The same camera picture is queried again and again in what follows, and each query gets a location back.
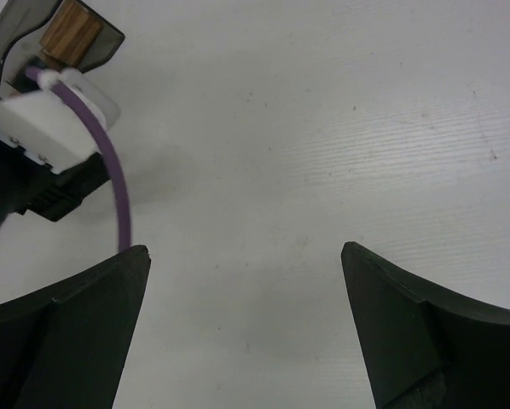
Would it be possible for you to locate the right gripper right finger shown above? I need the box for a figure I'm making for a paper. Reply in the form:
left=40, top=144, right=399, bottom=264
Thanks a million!
left=341, top=242, right=510, bottom=408

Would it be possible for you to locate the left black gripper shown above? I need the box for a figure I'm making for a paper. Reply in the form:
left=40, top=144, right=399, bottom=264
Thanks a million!
left=0, top=136, right=109, bottom=227

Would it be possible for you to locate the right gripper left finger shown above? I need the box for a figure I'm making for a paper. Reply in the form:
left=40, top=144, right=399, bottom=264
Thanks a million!
left=0, top=245, right=150, bottom=408

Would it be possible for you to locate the striped brown wood block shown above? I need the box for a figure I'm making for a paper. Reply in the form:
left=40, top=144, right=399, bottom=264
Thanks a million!
left=39, top=1, right=103, bottom=66

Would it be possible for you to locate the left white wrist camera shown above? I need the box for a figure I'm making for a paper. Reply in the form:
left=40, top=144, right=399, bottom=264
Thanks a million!
left=0, top=66, right=120, bottom=174

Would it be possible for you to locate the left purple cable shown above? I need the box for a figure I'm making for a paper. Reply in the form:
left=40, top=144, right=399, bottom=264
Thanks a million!
left=24, top=66, right=132, bottom=250

